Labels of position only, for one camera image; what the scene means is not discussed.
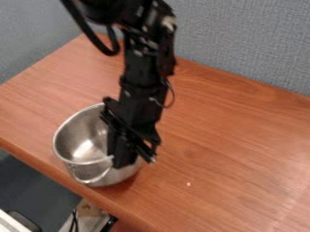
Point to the stainless steel pot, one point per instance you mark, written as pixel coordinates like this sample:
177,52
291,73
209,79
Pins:
80,146

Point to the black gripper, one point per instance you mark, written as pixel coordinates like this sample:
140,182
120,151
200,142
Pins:
131,117

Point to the table leg bracket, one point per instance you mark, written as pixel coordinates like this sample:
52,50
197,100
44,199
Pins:
88,218

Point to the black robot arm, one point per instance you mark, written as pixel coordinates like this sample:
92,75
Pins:
136,28

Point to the white object bottom left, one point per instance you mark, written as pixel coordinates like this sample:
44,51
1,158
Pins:
13,222

